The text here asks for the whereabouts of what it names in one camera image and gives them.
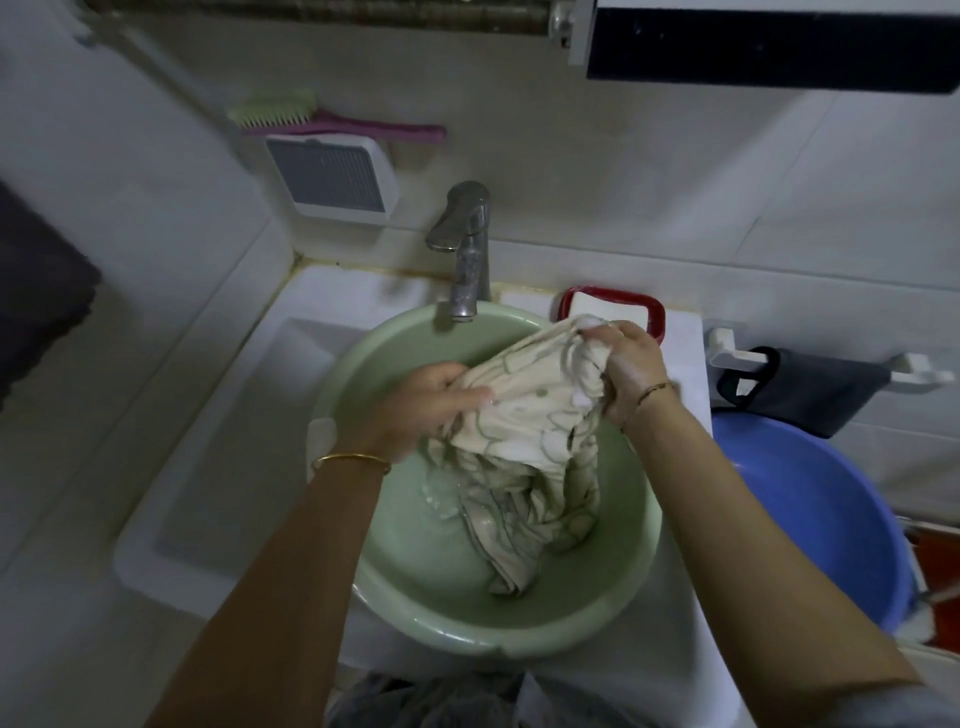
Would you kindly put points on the person's left hand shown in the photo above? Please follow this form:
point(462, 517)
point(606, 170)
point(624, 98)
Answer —
point(412, 409)

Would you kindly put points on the person's right hand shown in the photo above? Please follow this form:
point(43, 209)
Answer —
point(634, 371)

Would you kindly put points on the red soap dish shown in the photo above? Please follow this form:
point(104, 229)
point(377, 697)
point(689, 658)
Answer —
point(656, 311)

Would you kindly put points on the white soap bar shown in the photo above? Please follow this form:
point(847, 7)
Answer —
point(607, 306)

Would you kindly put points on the cream leaf-patterned clothes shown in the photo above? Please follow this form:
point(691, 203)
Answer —
point(525, 450)

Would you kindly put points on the light green plastic basin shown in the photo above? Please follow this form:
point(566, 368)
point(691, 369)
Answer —
point(420, 570)

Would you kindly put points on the metal faucet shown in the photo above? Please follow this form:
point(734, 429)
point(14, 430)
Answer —
point(469, 247)

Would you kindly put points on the person's left forearm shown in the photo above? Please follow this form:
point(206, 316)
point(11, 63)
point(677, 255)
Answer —
point(270, 600)

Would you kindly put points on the person's right forearm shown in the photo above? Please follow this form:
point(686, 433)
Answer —
point(765, 570)

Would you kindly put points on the person's grey patterned shirt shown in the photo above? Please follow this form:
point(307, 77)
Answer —
point(480, 701)

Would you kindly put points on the gold bangle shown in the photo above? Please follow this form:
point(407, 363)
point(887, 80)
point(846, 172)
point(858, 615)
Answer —
point(352, 459)

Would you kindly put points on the dark grey cloth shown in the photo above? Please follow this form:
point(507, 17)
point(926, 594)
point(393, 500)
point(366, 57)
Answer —
point(817, 390)

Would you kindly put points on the white ceramic sink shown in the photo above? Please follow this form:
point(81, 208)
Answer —
point(217, 465)

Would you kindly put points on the blue plastic basin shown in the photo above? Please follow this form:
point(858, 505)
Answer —
point(817, 510)

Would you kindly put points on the green and pink scrub brush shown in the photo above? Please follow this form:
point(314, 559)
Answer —
point(367, 126)

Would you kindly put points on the red bucket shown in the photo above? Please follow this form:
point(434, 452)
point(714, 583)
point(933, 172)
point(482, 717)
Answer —
point(937, 570)

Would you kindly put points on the dark purple towel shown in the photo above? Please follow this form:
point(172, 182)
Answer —
point(37, 285)

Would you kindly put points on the rusty metal towel bar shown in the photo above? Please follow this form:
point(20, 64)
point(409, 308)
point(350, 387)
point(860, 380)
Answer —
point(337, 11)

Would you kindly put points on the white wall box grey ribbed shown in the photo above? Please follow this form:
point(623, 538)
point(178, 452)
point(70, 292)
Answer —
point(334, 176)

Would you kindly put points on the white wall cabinet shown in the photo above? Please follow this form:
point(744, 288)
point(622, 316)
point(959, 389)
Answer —
point(772, 45)

